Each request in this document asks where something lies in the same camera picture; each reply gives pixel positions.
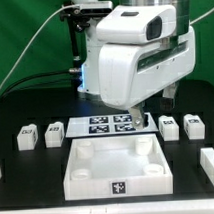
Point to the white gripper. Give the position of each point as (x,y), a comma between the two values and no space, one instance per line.
(129,74)

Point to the white square tabletop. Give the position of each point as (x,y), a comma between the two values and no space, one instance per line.
(114,167)

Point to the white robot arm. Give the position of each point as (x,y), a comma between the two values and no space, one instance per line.
(90,68)

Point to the white marker plate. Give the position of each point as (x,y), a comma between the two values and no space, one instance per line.
(105,125)

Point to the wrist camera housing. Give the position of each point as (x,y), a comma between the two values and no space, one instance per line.
(137,25)

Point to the white obstacle bracket right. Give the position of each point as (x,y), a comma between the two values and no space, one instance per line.
(207,162)

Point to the black camera on mount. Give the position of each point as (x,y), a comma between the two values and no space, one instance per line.
(88,10)

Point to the white front rail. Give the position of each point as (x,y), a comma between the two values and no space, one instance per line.
(171,207)

